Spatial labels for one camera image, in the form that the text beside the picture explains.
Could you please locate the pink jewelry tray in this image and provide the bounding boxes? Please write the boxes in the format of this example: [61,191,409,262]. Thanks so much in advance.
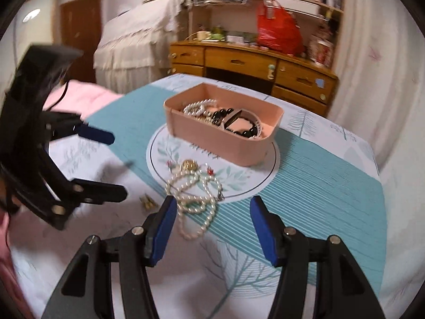
[164,83,284,167]

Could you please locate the small gold earrings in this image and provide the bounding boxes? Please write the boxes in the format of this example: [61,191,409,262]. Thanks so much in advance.
[140,194,159,211]

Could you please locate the white floral curtain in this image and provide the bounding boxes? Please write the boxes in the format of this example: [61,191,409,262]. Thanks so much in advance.
[329,0,424,318]

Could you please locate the gold round brooch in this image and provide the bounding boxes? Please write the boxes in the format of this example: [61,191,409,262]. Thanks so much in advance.
[181,159,199,171]

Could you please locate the dark wooden door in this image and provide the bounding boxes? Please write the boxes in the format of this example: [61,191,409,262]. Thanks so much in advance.
[61,0,101,83]

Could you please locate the wooden desk with drawers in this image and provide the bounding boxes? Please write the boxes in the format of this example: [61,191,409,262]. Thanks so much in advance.
[169,41,339,117]

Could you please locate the white wire basket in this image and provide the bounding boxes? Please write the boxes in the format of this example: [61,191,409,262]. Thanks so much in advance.
[263,0,324,17]

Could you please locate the white lace covered furniture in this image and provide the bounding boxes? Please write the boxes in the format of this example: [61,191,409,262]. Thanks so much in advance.
[94,0,192,94]

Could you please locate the black bead bracelet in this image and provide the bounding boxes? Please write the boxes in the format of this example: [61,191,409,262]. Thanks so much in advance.
[210,107,260,138]

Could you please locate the red plastic bag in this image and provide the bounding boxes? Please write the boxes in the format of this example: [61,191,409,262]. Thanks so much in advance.
[256,0,304,56]

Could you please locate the long pearl necklace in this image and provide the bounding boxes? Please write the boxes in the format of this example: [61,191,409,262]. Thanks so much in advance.
[164,168,225,241]

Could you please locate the pink quilt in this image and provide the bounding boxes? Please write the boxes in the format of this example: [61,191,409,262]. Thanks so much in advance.
[52,80,123,120]

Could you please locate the teal white tree tablecloth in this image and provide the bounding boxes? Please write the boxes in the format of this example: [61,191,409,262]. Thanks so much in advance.
[10,75,387,318]

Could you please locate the round white floral placemat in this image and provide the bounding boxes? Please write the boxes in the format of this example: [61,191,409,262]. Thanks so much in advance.
[146,125,281,203]

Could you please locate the pearl bracelet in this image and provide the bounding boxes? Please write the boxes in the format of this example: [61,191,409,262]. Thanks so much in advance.
[182,98,218,117]

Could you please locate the wooden bookshelf hutch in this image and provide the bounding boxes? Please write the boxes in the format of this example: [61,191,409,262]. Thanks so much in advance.
[187,0,345,51]

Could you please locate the smartwatch with pink band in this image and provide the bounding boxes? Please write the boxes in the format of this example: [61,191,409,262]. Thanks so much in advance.
[220,108,262,139]

